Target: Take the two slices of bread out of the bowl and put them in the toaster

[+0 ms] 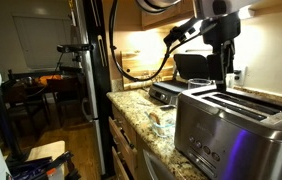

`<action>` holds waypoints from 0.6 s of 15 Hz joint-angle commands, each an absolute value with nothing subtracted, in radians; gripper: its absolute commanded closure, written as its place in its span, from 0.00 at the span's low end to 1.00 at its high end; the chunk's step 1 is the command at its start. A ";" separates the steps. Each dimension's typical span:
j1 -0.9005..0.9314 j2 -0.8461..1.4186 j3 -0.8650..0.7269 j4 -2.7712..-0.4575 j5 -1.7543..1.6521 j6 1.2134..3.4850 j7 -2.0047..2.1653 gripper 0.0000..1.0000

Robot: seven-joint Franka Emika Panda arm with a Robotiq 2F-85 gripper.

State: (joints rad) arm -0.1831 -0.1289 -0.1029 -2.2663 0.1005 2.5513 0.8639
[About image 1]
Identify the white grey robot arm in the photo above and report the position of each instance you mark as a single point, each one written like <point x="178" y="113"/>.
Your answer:
<point x="207" y="6"/>

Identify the square clear glass dish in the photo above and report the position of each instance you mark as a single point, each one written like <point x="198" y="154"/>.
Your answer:
<point x="164" y="125"/>

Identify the stainless steel refrigerator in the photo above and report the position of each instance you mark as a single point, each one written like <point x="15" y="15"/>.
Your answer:
<point x="94" y="83"/>

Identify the dark wooden chair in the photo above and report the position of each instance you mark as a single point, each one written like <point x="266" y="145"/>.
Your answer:
<point x="17" y="106"/>

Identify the black panini grill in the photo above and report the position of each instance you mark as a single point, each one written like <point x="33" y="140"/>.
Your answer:
<point x="181" y="76"/>

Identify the stainless steel toaster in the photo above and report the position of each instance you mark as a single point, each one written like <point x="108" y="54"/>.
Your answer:
<point x="234" y="136"/>

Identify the long under-cabinet light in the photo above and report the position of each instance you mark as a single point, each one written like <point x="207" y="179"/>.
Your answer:
<point x="246" y="12"/>

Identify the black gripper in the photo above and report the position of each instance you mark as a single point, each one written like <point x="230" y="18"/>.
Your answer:
<point x="222" y="28"/>

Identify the toasted bread slice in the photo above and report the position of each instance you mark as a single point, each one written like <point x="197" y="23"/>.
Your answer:
<point x="155" y="121"/>

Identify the tall clear glass cup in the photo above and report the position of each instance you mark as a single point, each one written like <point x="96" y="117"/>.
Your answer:
<point x="199" y="83"/>

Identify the wooden lower cabinets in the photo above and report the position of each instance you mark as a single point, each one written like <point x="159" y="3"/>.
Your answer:
<point x="122" y="140"/>

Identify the black stereo camera bar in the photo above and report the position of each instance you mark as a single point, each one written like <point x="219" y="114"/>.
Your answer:
<point x="74" y="48"/>

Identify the wooden cutting board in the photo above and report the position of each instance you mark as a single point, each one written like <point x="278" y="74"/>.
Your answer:
<point x="137" y="70"/>

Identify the white wall outlet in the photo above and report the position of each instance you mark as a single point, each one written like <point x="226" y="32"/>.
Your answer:
<point x="241" y="75"/>

